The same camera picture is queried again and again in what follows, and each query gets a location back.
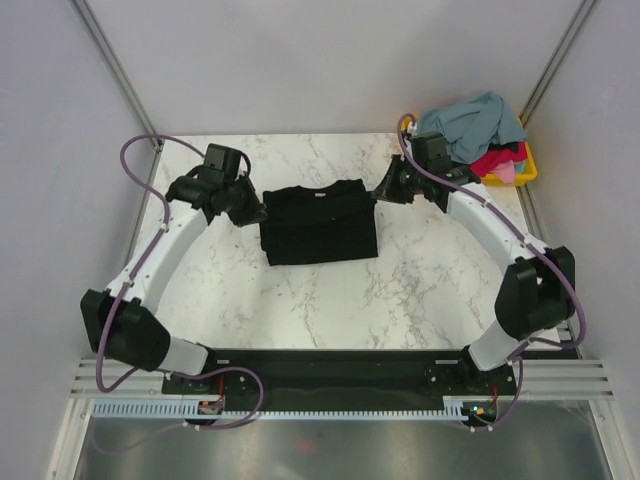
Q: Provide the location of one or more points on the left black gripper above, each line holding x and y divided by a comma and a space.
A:
254, 214

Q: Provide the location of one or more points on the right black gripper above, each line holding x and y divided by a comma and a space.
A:
389, 189

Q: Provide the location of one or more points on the black t shirt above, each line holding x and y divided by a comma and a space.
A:
313, 226

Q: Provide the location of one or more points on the yellow plastic bin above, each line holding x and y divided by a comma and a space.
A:
525, 174

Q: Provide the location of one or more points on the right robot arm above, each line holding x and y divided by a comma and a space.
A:
537, 291

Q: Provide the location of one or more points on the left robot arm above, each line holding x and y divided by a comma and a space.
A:
120, 320

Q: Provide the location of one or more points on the red t shirt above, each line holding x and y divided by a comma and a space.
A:
498, 153

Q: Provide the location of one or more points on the grey blue t shirt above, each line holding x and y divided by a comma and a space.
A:
471, 125

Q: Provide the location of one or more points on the pink t shirt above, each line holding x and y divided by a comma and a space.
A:
505, 172

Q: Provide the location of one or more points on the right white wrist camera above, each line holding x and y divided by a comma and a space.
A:
411, 129

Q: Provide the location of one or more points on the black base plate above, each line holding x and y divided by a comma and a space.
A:
343, 378

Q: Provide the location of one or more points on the left aluminium corner post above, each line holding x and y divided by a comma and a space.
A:
109, 57

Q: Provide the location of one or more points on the aluminium corner post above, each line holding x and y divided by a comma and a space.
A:
109, 57
568, 39

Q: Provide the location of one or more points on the white slotted cable duct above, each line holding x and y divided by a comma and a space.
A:
191, 408

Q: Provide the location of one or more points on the right aluminium corner post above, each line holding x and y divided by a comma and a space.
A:
568, 39

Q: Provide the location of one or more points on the aluminium frame rail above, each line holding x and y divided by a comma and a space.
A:
544, 380

